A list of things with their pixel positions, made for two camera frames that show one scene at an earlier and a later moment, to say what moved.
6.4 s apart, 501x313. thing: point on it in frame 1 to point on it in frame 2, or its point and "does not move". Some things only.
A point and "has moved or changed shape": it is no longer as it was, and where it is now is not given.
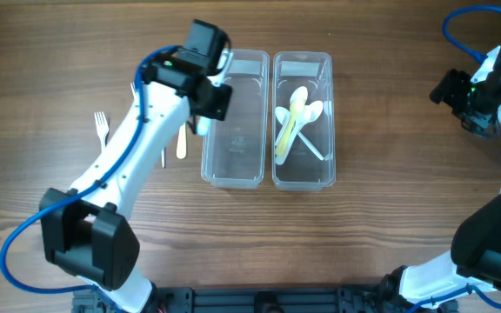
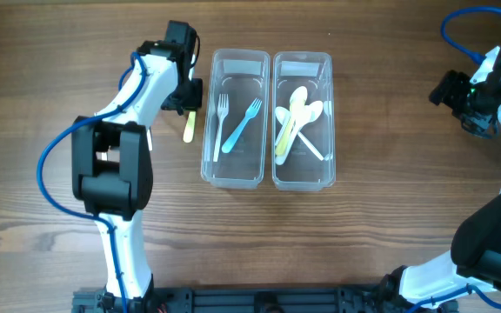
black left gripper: x=215 y=103 to x=188 y=99
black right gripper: x=444 y=87 does not move
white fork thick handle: x=203 y=126 to x=250 y=112
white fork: x=103 y=128 has moved or changed shape
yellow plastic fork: x=182 y=143 has moved or changed shape
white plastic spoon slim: x=282 y=115 does not move
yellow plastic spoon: x=298 y=99 does not move
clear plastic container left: x=236 y=150 does not move
